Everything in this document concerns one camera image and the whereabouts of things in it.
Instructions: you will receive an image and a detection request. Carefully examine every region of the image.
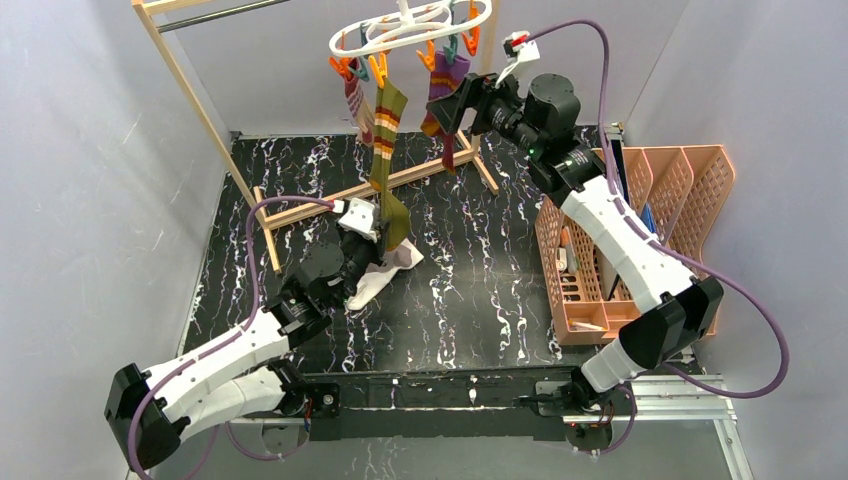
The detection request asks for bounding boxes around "wooden clothes rack frame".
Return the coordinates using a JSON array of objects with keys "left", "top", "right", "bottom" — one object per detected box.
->
[{"left": 131, "top": 0, "right": 500, "bottom": 274}]

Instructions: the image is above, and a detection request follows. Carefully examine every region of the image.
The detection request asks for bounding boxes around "metal hanging rod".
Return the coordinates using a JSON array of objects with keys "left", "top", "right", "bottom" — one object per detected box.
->
[{"left": 156, "top": 0, "right": 288, "bottom": 33}]

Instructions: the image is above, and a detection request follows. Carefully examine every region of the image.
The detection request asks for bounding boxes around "maroon yellow striped sock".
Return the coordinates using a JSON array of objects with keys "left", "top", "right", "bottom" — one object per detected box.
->
[{"left": 420, "top": 51, "right": 471, "bottom": 174}]

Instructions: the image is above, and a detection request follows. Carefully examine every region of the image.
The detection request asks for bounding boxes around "white plastic clip hanger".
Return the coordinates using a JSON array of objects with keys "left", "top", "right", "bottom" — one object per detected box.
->
[{"left": 329, "top": 0, "right": 495, "bottom": 58}]

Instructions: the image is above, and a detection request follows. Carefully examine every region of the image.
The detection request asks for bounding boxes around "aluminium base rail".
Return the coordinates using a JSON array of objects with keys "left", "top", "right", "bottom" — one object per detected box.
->
[{"left": 140, "top": 374, "right": 738, "bottom": 425}]

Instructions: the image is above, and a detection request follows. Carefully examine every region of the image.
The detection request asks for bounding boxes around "beige purple striped sock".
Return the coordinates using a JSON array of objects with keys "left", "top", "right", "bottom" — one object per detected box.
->
[{"left": 344, "top": 76, "right": 375, "bottom": 147}]

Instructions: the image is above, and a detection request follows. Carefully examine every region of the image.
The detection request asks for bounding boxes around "white fluffy sock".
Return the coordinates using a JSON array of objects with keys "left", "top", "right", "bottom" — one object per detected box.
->
[{"left": 345, "top": 239, "right": 423, "bottom": 311}]

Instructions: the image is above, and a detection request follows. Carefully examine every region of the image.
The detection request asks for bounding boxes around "blue folder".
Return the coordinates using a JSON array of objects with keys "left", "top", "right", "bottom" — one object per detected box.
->
[{"left": 639, "top": 203, "right": 662, "bottom": 242}]

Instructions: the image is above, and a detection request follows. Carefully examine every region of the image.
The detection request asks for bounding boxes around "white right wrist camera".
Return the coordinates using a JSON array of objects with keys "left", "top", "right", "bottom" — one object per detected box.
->
[{"left": 495, "top": 30, "right": 540, "bottom": 87}]

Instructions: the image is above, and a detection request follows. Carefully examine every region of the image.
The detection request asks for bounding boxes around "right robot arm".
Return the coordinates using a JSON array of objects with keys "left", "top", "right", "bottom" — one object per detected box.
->
[{"left": 426, "top": 73, "right": 724, "bottom": 400}]

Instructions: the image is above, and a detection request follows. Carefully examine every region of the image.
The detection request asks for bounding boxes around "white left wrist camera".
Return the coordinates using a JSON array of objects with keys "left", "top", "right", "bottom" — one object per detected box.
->
[{"left": 333, "top": 198, "right": 380, "bottom": 243}]

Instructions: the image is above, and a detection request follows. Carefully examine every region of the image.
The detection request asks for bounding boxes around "olive striped sock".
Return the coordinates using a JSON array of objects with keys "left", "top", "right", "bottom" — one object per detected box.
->
[{"left": 369, "top": 79, "right": 411, "bottom": 251}]

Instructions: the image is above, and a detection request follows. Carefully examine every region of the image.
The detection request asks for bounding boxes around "orange plastic desk organizer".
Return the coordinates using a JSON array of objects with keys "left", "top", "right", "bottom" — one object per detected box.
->
[{"left": 535, "top": 145, "right": 735, "bottom": 346}]

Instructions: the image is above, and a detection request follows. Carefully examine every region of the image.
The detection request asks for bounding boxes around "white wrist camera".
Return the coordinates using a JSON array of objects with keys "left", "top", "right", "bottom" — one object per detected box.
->
[
  {"left": 333, "top": 198, "right": 380, "bottom": 243},
  {"left": 495, "top": 30, "right": 540, "bottom": 87}
]

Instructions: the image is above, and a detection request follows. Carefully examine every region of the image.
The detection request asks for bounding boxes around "white board in organizer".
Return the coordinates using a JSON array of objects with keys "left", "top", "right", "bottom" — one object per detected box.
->
[{"left": 609, "top": 138, "right": 630, "bottom": 204}]

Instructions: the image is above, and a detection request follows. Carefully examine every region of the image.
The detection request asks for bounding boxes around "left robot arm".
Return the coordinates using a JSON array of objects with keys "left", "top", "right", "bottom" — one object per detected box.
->
[{"left": 104, "top": 221, "right": 386, "bottom": 474}]

